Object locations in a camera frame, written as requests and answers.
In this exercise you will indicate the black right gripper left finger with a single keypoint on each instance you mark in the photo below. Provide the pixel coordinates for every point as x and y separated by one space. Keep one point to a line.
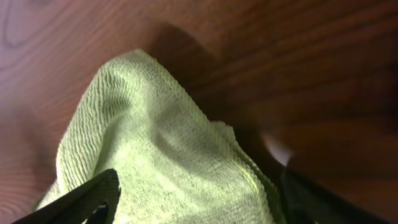
95 201

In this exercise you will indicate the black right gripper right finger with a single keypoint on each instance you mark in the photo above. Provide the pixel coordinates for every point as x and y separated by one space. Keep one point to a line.
305 202

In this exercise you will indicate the light green microfiber cloth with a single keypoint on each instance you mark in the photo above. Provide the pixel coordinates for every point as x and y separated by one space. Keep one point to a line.
174 165

